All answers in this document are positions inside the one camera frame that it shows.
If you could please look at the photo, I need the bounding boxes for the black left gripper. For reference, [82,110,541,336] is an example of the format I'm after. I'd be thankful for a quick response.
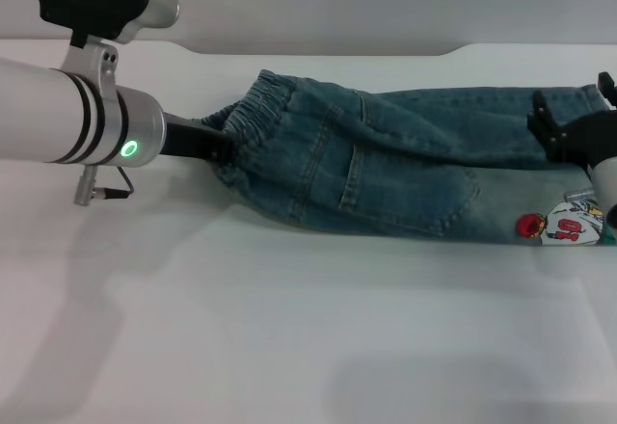
[161,112,241,166]

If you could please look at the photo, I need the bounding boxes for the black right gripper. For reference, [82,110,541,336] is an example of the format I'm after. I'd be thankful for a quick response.
[525,70,617,171]

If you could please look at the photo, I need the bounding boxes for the blue denim shorts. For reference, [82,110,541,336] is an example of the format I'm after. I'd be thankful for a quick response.
[204,68,617,250]

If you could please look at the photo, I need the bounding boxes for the right arm metal cable connector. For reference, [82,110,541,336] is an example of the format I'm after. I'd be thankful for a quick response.
[562,184,600,202]

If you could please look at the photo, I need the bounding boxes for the arm metal cable connector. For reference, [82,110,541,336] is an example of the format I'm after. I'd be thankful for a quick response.
[562,184,600,202]
[72,163,135,206]

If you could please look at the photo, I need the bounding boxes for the left arm metal cable connector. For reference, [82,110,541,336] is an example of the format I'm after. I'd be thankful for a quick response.
[72,163,135,206]

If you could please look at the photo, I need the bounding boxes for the left wrist camera black silver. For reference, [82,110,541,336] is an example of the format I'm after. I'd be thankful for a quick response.
[30,0,182,103]

